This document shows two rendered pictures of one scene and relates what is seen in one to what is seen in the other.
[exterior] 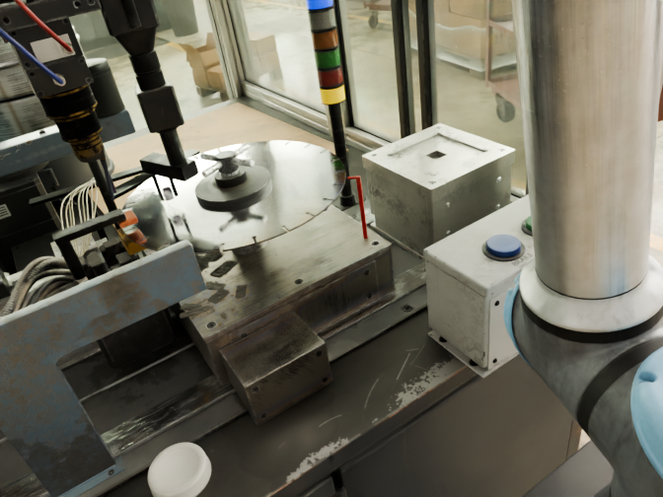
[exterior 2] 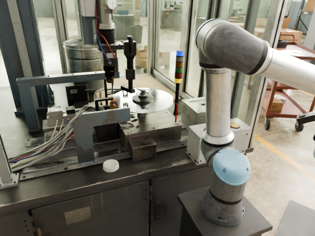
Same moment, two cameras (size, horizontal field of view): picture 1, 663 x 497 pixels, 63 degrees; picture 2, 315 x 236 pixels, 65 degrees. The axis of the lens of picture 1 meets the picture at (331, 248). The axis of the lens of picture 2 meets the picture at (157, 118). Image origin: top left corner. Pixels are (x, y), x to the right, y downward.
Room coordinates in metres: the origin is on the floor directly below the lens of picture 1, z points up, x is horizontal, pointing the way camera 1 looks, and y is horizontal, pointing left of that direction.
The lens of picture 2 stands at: (-0.46, -0.05, 1.46)
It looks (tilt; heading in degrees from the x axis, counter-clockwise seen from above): 27 degrees down; 5
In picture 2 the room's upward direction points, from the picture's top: 2 degrees clockwise
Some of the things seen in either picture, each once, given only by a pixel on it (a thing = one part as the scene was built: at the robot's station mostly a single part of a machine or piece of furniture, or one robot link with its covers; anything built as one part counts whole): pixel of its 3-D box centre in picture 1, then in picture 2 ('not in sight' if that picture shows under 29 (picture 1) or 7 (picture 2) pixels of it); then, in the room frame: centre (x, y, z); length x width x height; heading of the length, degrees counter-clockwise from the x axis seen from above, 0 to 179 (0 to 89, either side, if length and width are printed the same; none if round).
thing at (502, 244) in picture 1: (503, 248); not in sight; (0.53, -0.21, 0.90); 0.04 x 0.04 x 0.02
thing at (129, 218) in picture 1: (103, 243); (105, 104); (0.63, 0.30, 0.95); 0.10 x 0.03 x 0.07; 117
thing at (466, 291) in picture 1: (529, 268); (217, 140); (0.58, -0.26, 0.82); 0.28 x 0.11 x 0.15; 117
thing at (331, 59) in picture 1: (327, 56); (178, 69); (0.97, -0.05, 1.05); 0.05 x 0.04 x 0.03; 27
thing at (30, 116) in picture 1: (39, 118); (87, 66); (1.32, 0.64, 0.93); 0.31 x 0.31 x 0.36
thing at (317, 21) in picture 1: (322, 18); (179, 58); (0.97, -0.05, 1.11); 0.05 x 0.04 x 0.03; 27
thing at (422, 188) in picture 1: (437, 192); (201, 116); (0.82, -0.20, 0.82); 0.18 x 0.18 x 0.15; 27
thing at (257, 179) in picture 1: (232, 179); (142, 96); (0.72, 0.13, 0.96); 0.11 x 0.11 x 0.03
